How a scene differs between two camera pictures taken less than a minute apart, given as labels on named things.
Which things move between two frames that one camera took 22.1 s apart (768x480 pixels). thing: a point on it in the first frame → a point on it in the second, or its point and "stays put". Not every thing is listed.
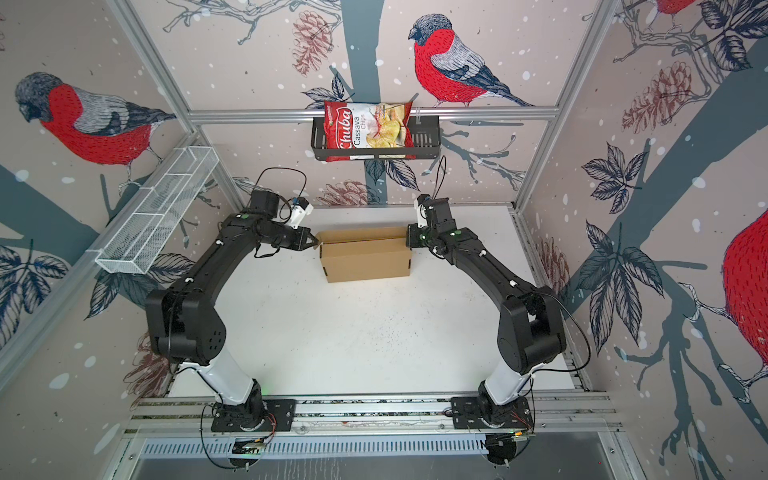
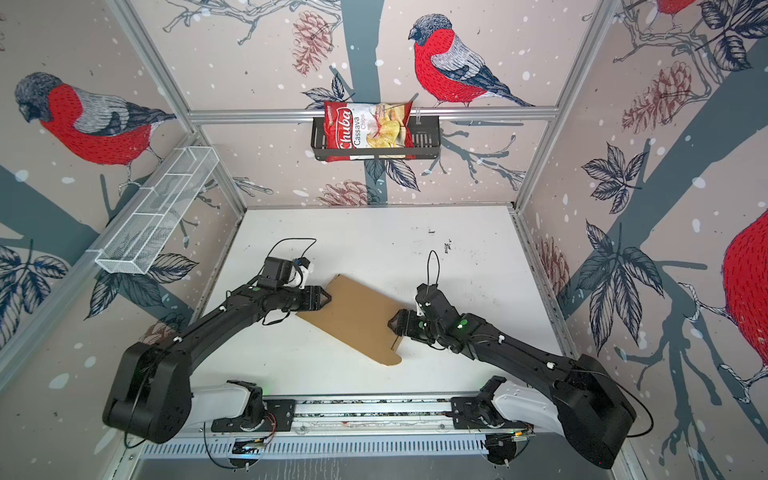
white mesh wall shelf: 146,225 stays put
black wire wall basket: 427,143 stays put
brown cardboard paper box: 365,252 → 360,317
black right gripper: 411,234 → 407,327
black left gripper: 301,242 → 313,298
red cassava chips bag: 354,125 stays put
